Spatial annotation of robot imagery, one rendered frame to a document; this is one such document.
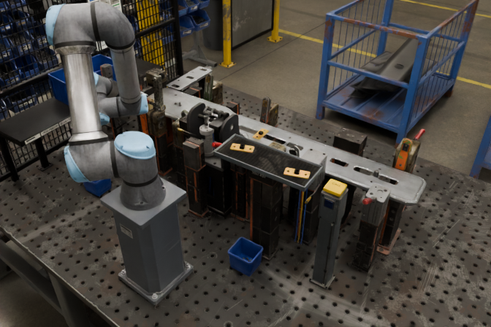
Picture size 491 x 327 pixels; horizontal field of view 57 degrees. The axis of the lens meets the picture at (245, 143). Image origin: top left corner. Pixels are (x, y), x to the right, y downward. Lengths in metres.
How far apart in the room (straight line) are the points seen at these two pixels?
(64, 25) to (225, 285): 1.06
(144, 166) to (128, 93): 0.34
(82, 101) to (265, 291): 0.94
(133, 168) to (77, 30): 0.44
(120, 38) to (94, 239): 0.92
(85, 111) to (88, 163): 0.16
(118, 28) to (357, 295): 1.24
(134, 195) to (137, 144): 0.18
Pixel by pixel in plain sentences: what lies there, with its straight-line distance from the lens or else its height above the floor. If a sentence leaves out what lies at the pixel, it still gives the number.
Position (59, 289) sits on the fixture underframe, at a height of 0.46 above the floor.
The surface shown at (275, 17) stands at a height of 0.29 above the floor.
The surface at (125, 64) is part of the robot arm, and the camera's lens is 1.58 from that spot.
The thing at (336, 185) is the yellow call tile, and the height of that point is 1.16.
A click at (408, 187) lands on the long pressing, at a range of 1.84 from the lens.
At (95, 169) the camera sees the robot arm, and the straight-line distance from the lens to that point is 1.44.
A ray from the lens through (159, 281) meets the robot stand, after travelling 1.73.
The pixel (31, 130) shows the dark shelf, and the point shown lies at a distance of 2.21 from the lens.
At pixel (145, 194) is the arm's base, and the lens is 1.50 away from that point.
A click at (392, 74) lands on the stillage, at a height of 0.50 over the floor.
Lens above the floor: 2.11
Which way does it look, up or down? 34 degrees down
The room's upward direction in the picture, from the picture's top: straight up
